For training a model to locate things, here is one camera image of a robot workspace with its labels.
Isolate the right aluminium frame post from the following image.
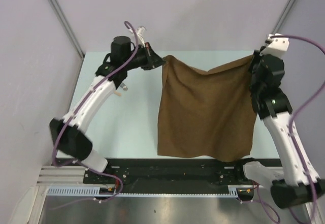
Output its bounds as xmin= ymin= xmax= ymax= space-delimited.
xmin=271 ymin=0 xmax=297 ymax=34

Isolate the aluminium frame post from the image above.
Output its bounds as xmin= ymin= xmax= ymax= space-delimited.
xmin=48 ymin=0 xmax=85 ymax=60
xmin=271 ymin=0 xmax=297 ymax=34

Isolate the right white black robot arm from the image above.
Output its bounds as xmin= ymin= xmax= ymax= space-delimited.
xmin=234 ymin=50 xmax=324 ymax=209

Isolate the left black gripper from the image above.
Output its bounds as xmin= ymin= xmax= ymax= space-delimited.
xmin=123 ymin=43 xmax=166 ymax=71

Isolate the left aluminium frame post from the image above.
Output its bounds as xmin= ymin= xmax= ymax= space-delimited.
xmin=48 ymin=0 xmax=85 ymax=60

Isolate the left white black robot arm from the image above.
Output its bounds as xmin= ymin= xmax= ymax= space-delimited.
xmin=49 ymin=34 xmax=166 ymax=183

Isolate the light blue cable duct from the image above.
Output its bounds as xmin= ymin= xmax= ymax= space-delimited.
xmin=48 ymin=184 xmax=241 ymax=198

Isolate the silver metal fork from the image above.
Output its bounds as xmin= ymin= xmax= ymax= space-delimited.
xmin=120 ymin=83 xmax=128 ymax=91

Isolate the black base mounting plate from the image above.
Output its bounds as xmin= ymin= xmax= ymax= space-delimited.
xmin=54 ymin=157 xmax=282 ymax=194

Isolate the front aluminium rail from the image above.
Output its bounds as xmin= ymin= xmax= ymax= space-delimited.
xmin=37 ymin=166 xmax=85 ymax=186

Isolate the brown cloth napkin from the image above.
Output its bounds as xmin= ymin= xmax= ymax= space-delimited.
xmin=157 ymin=55 xmax=257 ymax=163

